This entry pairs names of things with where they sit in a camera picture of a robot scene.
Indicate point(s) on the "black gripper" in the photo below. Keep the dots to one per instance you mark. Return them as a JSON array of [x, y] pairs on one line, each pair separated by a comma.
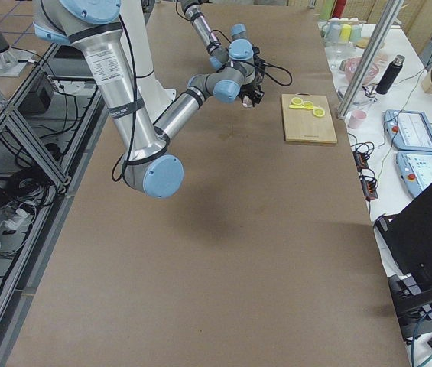
[[254, 92]]

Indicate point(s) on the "lemon slice bottom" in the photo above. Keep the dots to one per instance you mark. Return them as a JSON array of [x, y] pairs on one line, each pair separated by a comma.
[[318, 112]]

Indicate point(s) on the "white pillar base mount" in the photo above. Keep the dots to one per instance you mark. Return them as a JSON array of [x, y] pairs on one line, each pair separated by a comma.
[[156, 97]]

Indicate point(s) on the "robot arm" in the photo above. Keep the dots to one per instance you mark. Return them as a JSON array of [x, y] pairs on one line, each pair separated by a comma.
[[112, 37], [239, 48]]

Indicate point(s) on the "teach pendant near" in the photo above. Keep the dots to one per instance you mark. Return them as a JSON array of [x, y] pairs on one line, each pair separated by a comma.
[[415, 169]]

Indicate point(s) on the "teach pendant far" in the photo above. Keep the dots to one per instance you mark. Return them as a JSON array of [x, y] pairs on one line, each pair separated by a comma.
[[408, 130]]

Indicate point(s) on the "lemon slice middle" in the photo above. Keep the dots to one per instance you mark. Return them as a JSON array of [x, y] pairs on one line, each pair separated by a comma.
[[307, 104]]

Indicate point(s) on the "black thermos bottle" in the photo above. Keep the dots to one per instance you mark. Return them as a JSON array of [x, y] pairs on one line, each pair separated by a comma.
[[390, 74]]

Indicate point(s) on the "lemon slice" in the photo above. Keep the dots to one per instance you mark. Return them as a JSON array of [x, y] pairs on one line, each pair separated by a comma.
[[296, 101], [318, 112], [307, 104]]

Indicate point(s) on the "yellow cup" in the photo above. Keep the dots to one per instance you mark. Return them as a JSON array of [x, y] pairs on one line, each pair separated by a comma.
[[345, 33]]

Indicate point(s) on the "pink cup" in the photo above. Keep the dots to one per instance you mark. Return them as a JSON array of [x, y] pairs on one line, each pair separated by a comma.
[[356, 118]]

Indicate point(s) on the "teach pendant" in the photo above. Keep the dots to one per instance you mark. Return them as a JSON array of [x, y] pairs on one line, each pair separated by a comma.
[[415, 169], [408, 130]]

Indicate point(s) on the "black laptop monitor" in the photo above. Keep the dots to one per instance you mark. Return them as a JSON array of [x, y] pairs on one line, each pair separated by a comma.
[[408, 236]]

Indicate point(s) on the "wooden cutting board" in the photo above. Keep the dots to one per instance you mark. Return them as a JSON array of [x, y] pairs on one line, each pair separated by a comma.
[[301, 126]]

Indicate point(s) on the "clear glass shaker cup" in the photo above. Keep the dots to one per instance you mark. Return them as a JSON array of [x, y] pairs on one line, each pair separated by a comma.
[[247, 102]]

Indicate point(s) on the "mint green cup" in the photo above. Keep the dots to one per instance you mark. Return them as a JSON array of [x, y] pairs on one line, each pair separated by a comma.
[[355, 33]]

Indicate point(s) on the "lemon slice top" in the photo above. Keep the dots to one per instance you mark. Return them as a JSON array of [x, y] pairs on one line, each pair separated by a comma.
[[296, 101]]

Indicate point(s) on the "aluminium frame post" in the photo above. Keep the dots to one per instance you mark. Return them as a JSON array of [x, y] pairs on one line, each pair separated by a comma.
[[386, 20]]

